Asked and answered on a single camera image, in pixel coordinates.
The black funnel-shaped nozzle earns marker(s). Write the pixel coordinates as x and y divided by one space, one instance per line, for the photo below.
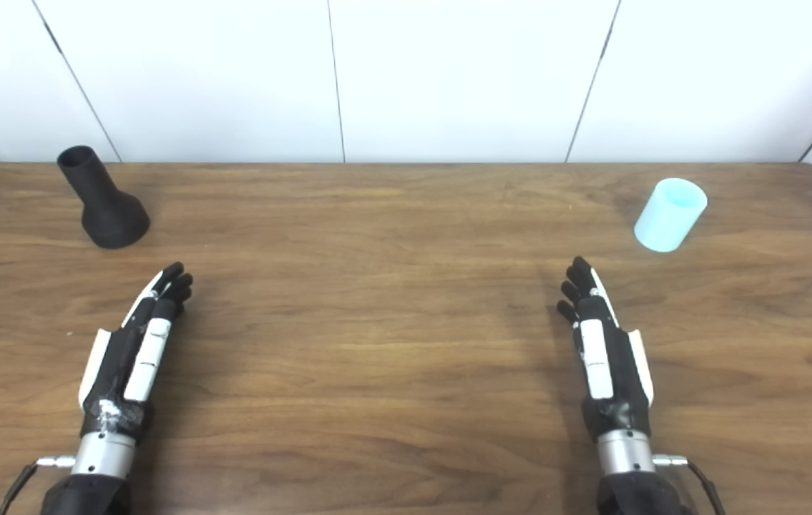
111 214

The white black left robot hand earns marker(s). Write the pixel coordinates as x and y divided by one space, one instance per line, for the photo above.
114 372

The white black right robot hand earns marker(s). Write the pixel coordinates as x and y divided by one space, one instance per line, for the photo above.
619 372

